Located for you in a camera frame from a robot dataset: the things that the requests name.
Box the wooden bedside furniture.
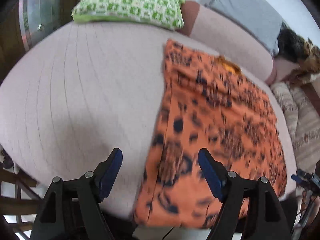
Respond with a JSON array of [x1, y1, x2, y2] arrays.
[[1, 0, 80, 80]]

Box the pink bolster cushion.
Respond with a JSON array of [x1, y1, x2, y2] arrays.
[[179, 0, 277, 85]]

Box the pink quilted mattress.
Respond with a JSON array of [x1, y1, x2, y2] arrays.
[[1, 22, 296, 219]]

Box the beige striped floral blanket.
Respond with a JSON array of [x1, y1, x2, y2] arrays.
[[271, 81, 320, 172]]

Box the green white patterned pillow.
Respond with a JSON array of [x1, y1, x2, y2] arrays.
[[72, 0, 184, 30]]

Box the black brown furry cloth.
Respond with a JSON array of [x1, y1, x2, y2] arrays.
[[277, 23, 319, 87]]

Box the light blue grey pillow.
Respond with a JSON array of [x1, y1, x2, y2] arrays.
[[206, 0, 283, 56]]

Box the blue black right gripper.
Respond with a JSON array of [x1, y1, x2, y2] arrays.
[[291, 169, 320, 194]]

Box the orange black floral garment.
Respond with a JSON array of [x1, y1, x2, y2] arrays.
[[134, 40, 287, 228]]

